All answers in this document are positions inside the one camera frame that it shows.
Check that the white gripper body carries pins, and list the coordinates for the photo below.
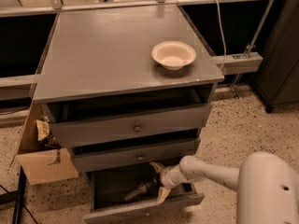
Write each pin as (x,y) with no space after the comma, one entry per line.
(165,177)

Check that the grey top drawer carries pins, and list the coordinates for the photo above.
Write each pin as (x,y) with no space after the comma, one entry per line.
(101,130)

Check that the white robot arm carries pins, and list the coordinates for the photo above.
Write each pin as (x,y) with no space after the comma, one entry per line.
(267,187)

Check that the grey bottom drawer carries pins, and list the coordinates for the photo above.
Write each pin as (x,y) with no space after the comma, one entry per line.
(108,188)

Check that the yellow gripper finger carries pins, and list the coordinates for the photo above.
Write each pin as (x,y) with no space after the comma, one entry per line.
(158,167)
(163,194)

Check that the grey wooden drawer cabinet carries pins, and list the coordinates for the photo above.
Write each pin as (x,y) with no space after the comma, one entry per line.
(99,65)

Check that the grey middle drawer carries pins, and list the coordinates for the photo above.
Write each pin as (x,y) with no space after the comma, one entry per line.
(118,157)

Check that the yellow snack bag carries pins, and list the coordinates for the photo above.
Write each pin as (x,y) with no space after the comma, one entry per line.
(43,130)

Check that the dark cabinet at right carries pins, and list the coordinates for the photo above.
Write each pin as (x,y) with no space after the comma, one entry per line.
(277,80)

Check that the grey drawer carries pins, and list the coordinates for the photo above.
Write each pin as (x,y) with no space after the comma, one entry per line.
(108,188)
(118,157)
(101,130)

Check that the brown cardboard box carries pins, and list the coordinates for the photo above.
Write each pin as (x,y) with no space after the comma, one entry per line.
(40,165)

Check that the white paper bowl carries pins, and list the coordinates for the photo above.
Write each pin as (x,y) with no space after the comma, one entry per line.
(173,55)

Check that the black stand leg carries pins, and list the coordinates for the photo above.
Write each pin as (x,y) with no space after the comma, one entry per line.
(16,197)

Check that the clear plastic water bottle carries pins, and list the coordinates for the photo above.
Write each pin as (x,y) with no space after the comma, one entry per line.
(142,188)

